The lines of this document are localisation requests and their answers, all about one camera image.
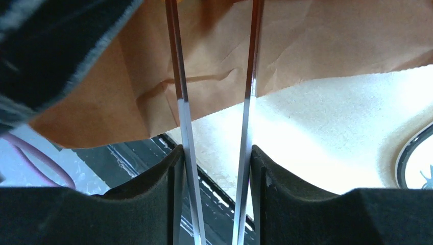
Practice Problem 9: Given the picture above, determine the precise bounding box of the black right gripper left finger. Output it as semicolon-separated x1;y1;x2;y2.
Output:
1;146;184;244

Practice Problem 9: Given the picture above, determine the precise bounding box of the red paper bag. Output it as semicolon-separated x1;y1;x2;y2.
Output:
30;1;432;149

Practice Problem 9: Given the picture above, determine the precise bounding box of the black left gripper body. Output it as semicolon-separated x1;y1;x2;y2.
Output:
1;1;141;134

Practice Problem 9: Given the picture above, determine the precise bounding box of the strawberry print white tray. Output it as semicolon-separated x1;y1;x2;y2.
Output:
395;123;432;190

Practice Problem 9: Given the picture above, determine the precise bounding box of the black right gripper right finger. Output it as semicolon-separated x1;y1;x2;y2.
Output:
250;145;432;244

